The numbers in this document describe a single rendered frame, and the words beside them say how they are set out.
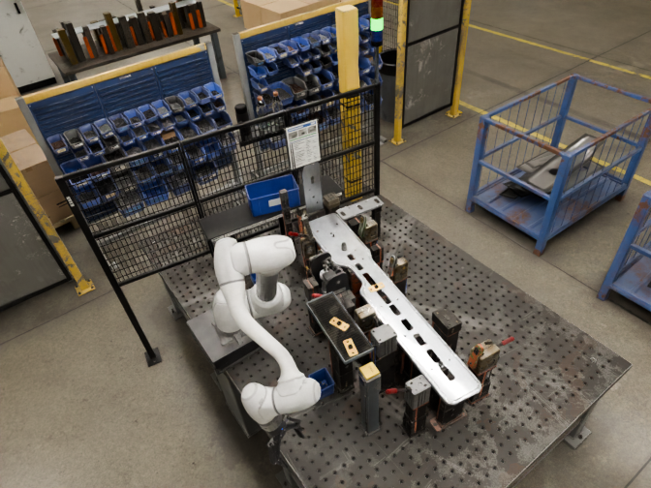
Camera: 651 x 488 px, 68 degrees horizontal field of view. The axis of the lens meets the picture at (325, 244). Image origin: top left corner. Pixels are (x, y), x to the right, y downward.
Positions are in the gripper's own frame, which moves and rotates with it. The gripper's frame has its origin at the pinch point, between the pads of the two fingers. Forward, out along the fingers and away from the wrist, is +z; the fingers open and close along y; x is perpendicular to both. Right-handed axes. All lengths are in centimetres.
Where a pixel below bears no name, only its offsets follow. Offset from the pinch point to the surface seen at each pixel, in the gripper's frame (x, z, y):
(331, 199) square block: -48, -29, -136
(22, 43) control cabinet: -646, -168, -326
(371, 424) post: 17.7, 16.8, -28.8
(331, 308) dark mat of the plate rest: 0, -28, -54
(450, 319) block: 40, 0, -82
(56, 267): -269, -24, -53
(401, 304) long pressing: 16, -5, -82
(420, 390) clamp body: 43, -4, -39
